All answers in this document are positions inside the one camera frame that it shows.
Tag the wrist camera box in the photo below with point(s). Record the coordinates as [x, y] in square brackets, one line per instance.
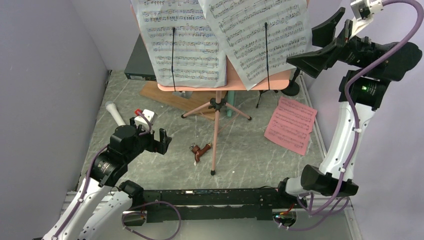
[145, 118]
[364, 11]

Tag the pink music stand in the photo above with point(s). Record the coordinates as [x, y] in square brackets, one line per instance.
[275, 82]

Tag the black tripod mic stand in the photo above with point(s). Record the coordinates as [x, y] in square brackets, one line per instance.
[261, 92]

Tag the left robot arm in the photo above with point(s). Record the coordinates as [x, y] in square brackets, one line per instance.
[126, 143]

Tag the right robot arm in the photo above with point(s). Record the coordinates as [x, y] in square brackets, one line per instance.
[361, 93]

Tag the dark rack audio unit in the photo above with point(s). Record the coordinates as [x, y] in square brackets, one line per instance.
[139, 66]

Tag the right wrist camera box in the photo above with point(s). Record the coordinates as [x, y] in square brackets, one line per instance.
[364, 11]

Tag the black round-base mic stand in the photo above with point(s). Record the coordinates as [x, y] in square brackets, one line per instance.
[293, 88]

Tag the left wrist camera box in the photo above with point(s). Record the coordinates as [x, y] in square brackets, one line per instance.
[145, 118]

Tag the brown plastic faucet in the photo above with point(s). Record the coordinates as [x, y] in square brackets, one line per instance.
[198, 151]

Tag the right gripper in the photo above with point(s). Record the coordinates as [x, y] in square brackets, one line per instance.
[313, 63]

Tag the white sheet music page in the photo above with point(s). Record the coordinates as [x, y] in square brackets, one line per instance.
[182, 48]
[258, 36]

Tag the wooden board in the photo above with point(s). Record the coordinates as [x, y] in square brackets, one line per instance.
[197, 98]

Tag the pink sheet music page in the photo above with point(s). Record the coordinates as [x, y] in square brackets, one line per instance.
[291, 124]

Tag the green microphone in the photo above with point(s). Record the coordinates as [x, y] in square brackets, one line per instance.
[230, 98]

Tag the white microphone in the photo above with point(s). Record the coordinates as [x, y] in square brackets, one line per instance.
[111, 107]

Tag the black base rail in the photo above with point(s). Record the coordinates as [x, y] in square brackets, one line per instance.
[156, 206]

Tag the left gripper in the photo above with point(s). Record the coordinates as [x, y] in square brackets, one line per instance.
[160, 146]

